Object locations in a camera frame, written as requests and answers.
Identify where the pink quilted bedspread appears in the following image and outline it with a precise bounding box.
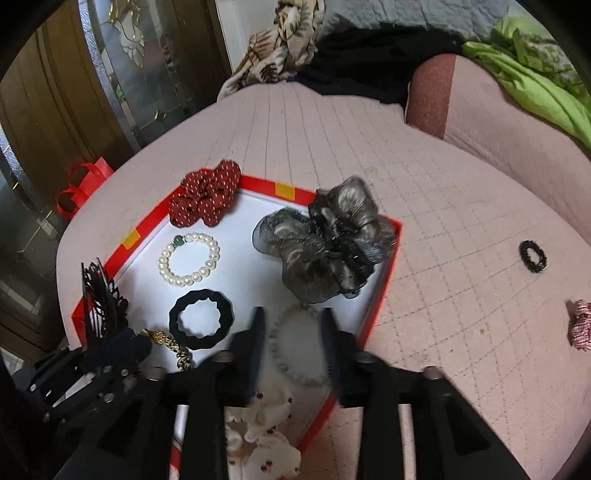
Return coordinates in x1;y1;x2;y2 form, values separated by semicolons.
55;83;591;480

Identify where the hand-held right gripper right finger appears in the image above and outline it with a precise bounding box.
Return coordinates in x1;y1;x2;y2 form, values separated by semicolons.
321;307;532;480

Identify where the red box with white inside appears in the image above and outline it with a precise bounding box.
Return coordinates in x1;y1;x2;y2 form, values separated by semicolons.
69;173;402;480

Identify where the black cloth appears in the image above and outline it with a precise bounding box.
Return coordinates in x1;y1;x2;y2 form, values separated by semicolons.
286;21;465;104

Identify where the pearl bracelet with green bead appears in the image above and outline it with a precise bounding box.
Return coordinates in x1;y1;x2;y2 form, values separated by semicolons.
158;232;221;288

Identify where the clear bead bracelet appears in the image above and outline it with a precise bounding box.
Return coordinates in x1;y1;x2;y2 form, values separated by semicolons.
270;302;333;388

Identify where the white dotted scrunchie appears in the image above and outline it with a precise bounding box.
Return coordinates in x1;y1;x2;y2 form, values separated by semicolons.
225;378;302;480

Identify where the wooden door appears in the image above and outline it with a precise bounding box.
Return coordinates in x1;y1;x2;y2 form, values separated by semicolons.
0;0;134;195

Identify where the floral leaf print blanket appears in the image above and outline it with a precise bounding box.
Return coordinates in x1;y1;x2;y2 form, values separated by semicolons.
217;0;326;100

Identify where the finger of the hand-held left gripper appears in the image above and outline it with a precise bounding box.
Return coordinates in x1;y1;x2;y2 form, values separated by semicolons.
88;331;153;374

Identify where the lime green cloth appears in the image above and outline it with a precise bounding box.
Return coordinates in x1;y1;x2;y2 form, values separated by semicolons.
462;16;591;148

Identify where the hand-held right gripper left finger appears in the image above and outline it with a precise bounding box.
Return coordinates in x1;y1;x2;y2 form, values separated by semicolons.
53;305;269;480

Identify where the red checkered scrunchie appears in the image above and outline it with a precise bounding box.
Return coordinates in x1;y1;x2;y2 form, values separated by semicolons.
567;299;591;352

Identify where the gold and black hair tie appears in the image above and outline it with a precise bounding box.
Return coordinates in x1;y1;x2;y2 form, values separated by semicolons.
143;328;195;372

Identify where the black hair claw clip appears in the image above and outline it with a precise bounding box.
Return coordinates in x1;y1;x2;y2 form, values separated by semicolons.
81;256;130;344

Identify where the patterned glass door panel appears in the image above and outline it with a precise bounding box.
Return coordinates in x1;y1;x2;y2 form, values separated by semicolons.
76;0;232;148

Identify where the grey organza scrunchie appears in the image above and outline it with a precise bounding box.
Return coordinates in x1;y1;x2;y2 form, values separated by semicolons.
252;175;398;304

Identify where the red ribbon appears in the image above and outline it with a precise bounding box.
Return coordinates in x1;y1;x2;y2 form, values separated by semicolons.
54;157;115;217

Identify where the pink quilted cushion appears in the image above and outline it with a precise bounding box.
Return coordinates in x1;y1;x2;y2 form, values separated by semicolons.
405;53;591;232

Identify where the black dotted sheer scrunchie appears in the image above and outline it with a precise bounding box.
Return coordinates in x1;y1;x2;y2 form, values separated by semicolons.
308;187;370;298

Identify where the red polka dot scrunchie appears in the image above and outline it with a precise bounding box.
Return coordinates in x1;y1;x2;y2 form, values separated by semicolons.
167;159;243;228

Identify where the thin black hair tie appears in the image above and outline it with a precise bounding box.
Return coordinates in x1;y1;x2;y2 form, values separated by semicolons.
518;240;549;274

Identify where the black velvet scrunchie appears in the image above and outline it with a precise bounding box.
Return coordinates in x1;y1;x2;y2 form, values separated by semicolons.
168;288;235;354

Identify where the grey quilted blanket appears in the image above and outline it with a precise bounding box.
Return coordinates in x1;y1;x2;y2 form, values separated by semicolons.
314;0;522;40

